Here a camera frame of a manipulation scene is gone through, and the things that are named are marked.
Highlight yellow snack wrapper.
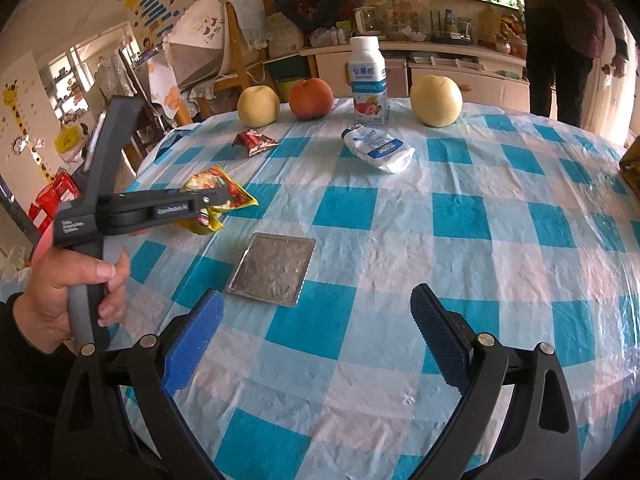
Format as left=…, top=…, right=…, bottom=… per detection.
left=175, top=165, right=258, bottom=235

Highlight small dark red wrapper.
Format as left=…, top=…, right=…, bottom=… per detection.
left=232, top=129, right=279, bottom=157

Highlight crushed white yogurt bottle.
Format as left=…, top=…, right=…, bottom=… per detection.
left=342, top=124, right=416, bottom=174

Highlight pink trash bucket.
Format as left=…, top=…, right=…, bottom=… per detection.
left=30, top=229, right=53, bottom=266

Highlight person's left hand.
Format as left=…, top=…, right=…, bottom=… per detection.
left=13, top=247, right=130, bottom=354

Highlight red gift boxes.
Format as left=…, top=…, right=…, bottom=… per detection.
left=28, top=170, right=80, bottom=234

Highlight dark wooden chair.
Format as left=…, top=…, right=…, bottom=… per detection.
left=96, top=48, right=166, bottom=170

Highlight yellow pear left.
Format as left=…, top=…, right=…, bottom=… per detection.
left=238, top=86, right=280, bottom=128

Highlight yellow pear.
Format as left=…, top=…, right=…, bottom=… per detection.
left=238, top=86, right=280, bottom=128
left=409, top=75, right=463, bottom=128

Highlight blue checkered tablecloth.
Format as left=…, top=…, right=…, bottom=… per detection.
left=113, top=100, right=639, bottom=479

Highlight green waste bin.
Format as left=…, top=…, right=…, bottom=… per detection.
left=276, top=77, right=306, bottom=103

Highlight red apple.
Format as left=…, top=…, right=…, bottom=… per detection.
left=288, top=78, right=334, bottom=120

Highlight white yogurt drink bottle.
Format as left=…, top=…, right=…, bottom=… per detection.
left=347, top=36, right=388, bottom=125

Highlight dark flower bouquet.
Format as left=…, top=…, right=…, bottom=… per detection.
left=273, top=0, right=344, bottom=35

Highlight yellow pear right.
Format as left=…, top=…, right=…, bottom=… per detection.
left=409, top=75, right=463, bottom=128

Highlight electric kettle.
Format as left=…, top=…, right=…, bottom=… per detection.
left=354, top=6, right=383, bottom=36

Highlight brown bag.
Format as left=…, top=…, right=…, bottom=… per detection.
left=620, top=136, right=640, bottom=195

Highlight white tv cabinet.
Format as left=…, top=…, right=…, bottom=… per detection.
left=299, top=41, right=529, bottom=112

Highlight person in dark vest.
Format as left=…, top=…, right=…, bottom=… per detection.
left=524, top=0, right=629, bottom=127

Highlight giraffe height wall sticker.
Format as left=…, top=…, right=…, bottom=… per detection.
left=2, top=80, right=55, bottom=184

